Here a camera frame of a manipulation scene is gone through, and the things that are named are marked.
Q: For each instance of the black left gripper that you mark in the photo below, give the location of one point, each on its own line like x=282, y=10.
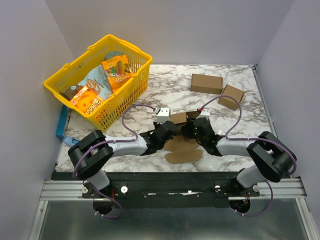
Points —
x=157, y=126

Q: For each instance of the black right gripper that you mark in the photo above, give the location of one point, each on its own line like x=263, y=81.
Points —
x=191, y=126

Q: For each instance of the brown cardboard box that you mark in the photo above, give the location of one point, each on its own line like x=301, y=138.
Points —
x=182, y=149

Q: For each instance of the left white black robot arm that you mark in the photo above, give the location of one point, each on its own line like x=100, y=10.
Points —
x=89, y=155

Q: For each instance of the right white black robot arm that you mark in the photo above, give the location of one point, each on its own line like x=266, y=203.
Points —
x=272, y=159

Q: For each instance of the large folded cardboard box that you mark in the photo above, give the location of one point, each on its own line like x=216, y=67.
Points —
x=206, y=84

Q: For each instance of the small folded cardboard box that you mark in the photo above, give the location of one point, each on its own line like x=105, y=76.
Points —
x=232, y=96

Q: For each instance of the blue flat box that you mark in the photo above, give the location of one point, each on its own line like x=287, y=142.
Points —
x=60, y=129

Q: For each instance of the yellow plastic shopping basket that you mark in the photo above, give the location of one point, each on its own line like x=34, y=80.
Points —
x=87, y=71

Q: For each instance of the orange mango snack bag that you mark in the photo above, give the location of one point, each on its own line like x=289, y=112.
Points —
x=117, y=71

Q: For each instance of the orange apple snack bag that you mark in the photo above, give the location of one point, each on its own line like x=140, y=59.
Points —
x=86, y=100

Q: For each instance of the light blue bread bag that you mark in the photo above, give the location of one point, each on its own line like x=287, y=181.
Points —
x=97, y=81

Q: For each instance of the light blue small carton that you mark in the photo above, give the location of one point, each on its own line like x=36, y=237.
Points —
x=70, y=141

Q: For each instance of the green round snack pack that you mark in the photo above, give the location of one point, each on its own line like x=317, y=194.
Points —
x=111, y=54

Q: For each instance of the dark brown snack pack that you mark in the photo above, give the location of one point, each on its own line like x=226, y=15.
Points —
x=69, y=93

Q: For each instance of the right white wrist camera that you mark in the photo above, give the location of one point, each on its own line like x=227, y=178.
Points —
x=203, y=113

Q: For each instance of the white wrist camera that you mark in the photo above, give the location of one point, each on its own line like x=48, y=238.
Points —
x=163, y=114
x=203, y=113

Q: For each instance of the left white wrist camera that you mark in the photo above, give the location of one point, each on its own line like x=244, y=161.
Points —
x=163, y=114

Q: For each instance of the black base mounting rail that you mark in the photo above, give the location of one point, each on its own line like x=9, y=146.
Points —
x=156, y=190

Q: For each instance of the aluminium extrusion frame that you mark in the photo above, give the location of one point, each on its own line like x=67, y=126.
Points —
x=65, y=190

